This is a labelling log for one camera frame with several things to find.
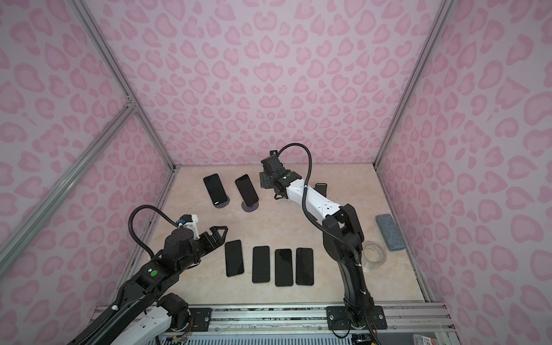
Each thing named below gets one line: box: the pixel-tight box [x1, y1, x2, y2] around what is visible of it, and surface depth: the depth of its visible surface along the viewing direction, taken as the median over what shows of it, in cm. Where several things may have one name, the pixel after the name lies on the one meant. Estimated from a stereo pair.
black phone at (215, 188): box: [203, 173, 228, 206], surface depth 100 cm
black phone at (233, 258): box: [224, 239, 245, 277], surface depth 90 cm
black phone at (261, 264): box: [251, 245, 271, 284], surface depth 87 cm
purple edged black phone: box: [295, 247, 315, 286], surface depth 88 cm
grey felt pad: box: [375, 213, 407, 252], surface depth 92 cm
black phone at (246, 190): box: [234, 173, 259, 207], surface depth 98 cm
